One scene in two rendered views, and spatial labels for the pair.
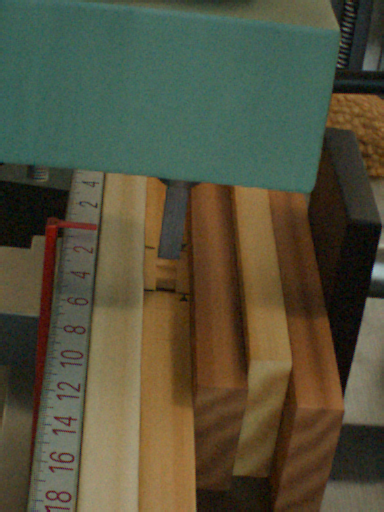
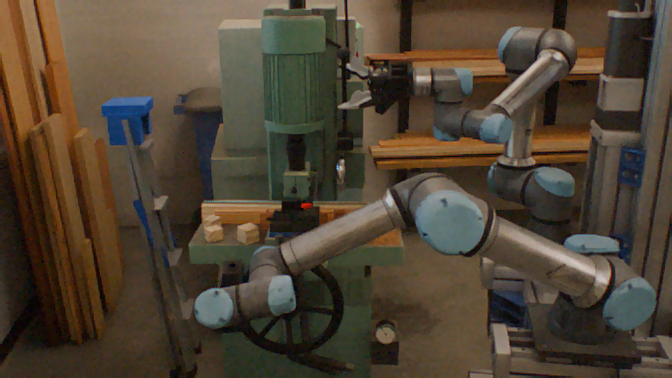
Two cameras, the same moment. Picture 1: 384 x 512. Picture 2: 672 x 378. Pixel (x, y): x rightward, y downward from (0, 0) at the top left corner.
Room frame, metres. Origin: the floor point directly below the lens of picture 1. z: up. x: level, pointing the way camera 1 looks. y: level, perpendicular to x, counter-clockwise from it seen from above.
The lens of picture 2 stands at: (0.81, -1.77, 1.63)
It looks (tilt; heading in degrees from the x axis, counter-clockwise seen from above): 19 degrees down; 97
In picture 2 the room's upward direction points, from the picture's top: straight up
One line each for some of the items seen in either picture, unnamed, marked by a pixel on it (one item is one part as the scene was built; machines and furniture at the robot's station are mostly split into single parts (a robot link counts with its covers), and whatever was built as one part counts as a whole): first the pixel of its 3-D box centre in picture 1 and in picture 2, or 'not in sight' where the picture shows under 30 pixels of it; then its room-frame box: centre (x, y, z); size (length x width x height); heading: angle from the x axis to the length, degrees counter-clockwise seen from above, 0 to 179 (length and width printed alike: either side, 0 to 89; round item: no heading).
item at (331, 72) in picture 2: not in sight; (303, 117); (0.46, 0.30, 1.16); 0.22 x 0.22 x 0.72; 5
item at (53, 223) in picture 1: (59, 366); not in sight; (0.48, 0.05, 0.89); 0.02 x 0.01 x 0.14; 95
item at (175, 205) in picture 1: (175, 201); not in sight; (0.49, 0.01, 0.97); 0.01 x 0.01 x 0.05; 5
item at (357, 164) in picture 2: not in sight; (350, 167); (0.63, 0.21, 1.02); 0.09 x 0.07 x 0.12; 5
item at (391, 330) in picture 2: not in sight; (385, 333); (0.76, -0.18, 0.65); 0.06 x 0.04 x 0.08; 5
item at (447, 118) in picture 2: not in sight; (452, 120); (0.93, -0.06, 1.24); 0.11 x 0.08 x 0.11; 138
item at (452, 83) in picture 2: not in sight; (450, 83); (0.91, -0.05, 1.34); 0.11 x 0.08 x 0.09; 5
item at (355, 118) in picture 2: not in sight; (349, 102); (0.62, 0.24, 1.23); 0.09 x 0.08 x 0.15; 95
